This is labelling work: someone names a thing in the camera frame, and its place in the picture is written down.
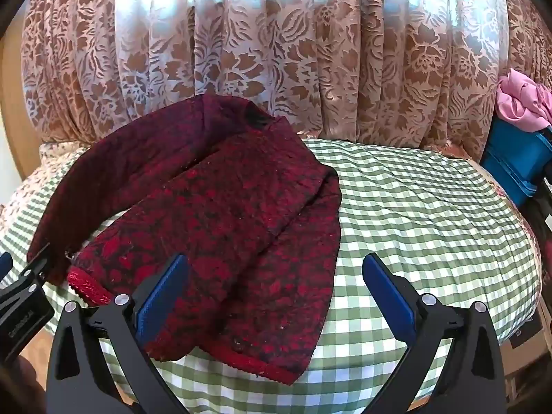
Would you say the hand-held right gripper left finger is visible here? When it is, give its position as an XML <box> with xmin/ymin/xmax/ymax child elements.
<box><xmin>45</xmin><ymin>254</ymin><xmax>190</xmax><ymax>414</ymax></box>

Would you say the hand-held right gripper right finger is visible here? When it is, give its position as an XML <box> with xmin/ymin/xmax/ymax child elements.
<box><xmin>362</xmin><ymin>252</ymin><xmax>505</xmax><ymax>414</ymax></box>

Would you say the red patterned sweater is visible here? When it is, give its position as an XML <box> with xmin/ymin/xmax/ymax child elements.
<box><xmin>27</xmin><ymin>94</ymin><xmax>342</xmax><ymax>385</ymax></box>

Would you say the green checked blanket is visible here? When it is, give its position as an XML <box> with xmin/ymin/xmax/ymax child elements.
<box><xmin>0</xmin><ymin>138</ymin><xmax>542</xmax><ymax>414</ymax></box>

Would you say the cardboard box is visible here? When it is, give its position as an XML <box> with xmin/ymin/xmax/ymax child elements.
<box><xmin>496</xmin><ymin>297</ymin><xmax>549</xmax><ymax>397</ymax></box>

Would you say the wooden headboard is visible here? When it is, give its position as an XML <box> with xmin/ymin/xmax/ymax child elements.
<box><xmin>0</xmin><ymin>39</ymin><xmax>44</xmax><ymax>177</ymax></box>

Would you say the black bag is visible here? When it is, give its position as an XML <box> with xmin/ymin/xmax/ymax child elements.
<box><xmin>524</xmin><ymin>181</ymin><xmax>552</xmax><ymax>268</ymax></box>

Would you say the blue plastic box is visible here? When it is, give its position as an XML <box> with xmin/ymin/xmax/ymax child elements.
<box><xmin>480</xmin><ymin>116</ymin><xmax>552</xmax><ymax>208</ymax></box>

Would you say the pink cloth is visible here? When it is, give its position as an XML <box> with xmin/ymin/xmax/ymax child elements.
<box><xmin>495</xmin><ymin>68</ymin><xmax>552</xmax><ymax>132</ymax></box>

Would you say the floral brown curtain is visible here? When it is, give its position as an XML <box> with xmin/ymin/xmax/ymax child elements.
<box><xmin>19</xmin><ymin>0</ymin><xmax>552</xmax><ymax>160</ymax></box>

